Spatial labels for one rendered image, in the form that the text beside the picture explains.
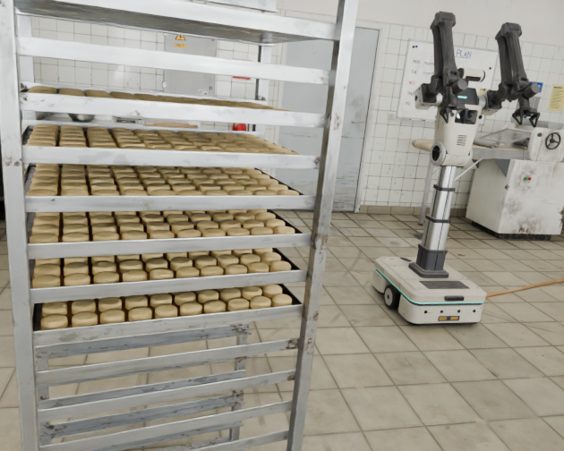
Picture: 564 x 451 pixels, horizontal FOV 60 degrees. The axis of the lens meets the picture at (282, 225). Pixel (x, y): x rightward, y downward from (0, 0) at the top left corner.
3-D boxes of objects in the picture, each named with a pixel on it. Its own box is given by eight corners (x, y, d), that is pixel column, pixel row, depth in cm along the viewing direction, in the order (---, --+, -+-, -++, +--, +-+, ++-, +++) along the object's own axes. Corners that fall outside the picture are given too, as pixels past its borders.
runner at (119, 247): (315, 241, 117) (317, 229, 116) (320, 245, 114) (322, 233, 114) (12, 254, 92) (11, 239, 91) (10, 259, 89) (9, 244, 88)
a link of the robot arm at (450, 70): (450, 18, 281) (432, 15, 278) (456, 12, 275) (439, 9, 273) (457, 87, 272) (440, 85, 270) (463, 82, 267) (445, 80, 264)
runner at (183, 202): (320, 205, 114) (321, 192, 114) (325, 208, 112) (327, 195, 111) (8, 208, 89) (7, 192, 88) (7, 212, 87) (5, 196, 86)
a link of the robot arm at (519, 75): (515, 29, 293) (499, 27, 291) (521, 22, 288) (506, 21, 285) (525, 93, 283) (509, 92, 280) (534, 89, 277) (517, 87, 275)
